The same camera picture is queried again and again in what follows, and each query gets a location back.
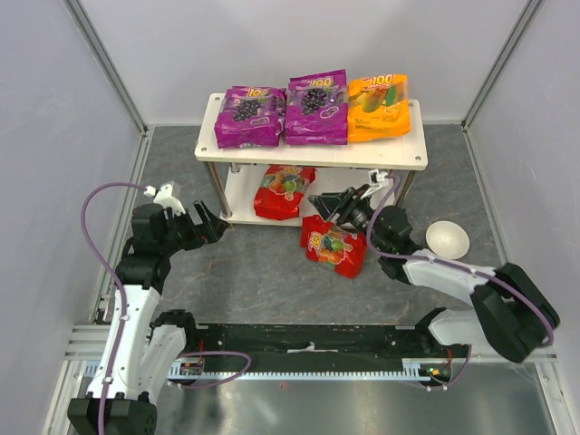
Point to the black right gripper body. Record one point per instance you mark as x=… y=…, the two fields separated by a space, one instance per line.
x=343 y=207

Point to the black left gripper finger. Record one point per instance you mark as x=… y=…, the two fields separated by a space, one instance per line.
x=214 y=229
x=201 y=215

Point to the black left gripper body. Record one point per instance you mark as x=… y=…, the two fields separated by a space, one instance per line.
x=191 y=229

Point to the red candy bag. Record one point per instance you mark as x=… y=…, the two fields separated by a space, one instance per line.
x=341 y=250
x=281 y=191

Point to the purple candy bag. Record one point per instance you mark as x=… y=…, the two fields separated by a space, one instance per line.
x=251 y=117
x=317 y=109

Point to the orange candy bag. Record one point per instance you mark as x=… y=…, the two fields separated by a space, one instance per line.
x=378 y=107

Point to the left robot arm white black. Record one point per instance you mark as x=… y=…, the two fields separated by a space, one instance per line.
x=141 y=347

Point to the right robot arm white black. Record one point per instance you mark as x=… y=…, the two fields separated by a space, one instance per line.
x=507 y=311

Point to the white two-tier wooden shelf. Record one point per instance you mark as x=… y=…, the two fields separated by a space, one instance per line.
x=236 y=173

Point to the white ceramic bowl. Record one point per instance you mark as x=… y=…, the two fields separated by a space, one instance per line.
x=447 y=239

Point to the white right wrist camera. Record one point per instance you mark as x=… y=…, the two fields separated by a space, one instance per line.
x=378 y=179

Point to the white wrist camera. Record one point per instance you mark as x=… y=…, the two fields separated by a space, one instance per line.
x=167 y=195
x=378 y=179

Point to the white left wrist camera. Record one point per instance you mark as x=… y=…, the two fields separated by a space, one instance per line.
x=167 y=195

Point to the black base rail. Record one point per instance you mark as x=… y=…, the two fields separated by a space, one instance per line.
x=387 y=340

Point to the white slotted cable duct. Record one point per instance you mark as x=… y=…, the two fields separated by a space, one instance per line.
x=410 y=372

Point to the aluminium corner frame left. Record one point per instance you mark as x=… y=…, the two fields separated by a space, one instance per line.
x=96 y=45

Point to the aluminium corner frame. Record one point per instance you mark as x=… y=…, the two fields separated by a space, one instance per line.
x=508 y=49
x=96 y=45

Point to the aluminium corner frame right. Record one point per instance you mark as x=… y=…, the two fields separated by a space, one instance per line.
x=508 y=49

